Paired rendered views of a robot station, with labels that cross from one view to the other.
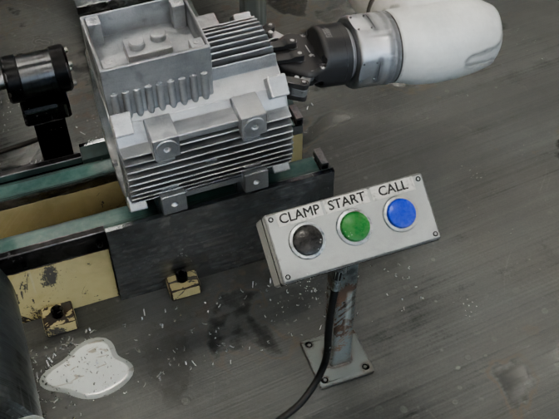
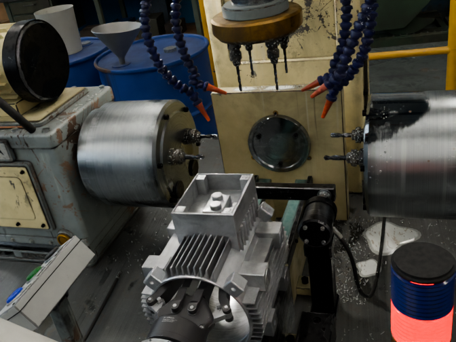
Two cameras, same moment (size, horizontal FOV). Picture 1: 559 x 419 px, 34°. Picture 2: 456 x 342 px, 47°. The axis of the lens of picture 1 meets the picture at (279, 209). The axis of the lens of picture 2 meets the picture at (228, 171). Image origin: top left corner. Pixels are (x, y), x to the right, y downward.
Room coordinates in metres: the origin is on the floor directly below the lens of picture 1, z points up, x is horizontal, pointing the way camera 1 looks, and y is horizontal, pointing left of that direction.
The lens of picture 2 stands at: (1.30, -0.37, 1.56)
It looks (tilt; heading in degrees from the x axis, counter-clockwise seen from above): 29 degrees down; 131
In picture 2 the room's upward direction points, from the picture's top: 10 degrees counter-clockwise
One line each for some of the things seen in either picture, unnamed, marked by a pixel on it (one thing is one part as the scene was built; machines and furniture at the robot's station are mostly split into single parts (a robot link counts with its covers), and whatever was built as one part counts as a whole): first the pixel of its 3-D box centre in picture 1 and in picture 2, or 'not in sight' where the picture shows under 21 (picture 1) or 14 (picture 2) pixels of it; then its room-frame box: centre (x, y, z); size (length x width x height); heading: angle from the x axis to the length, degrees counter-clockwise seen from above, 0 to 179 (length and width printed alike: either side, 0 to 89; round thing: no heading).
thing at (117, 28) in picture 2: not in sight; (123, 50); (-0.68, 1.29, 0.93); 0.25 x 0.24 x 0.25; 115
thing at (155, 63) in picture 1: (147, 56); (217, 211); (0.81, 0.14, 1.11); 0.12 x 0.11 x 0.07; 110
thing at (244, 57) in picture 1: (189, 111); (220, 273); (0.83, 0.11, 1.02); 0.20 x 0.19 x 0.19; 110
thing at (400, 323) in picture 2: not in sight; (421, 315); (1.17, 0.04, 1.14); 0.06 x 0.06 x 0.04
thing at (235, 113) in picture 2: not in sight; (285, 148); (0.66, 0.59, 0.97); 0.30 x 0.11 x 0.34; 19
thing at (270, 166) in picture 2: not in sight; (278, 144); (0.68, 0.53, 1.02); 0.15 x 0.02 x 0.15; 19
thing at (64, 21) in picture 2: not in sight; (58, 31); (-1.28, 1.37, 0.99); 0.24 x 0.22 x 0.24; 25
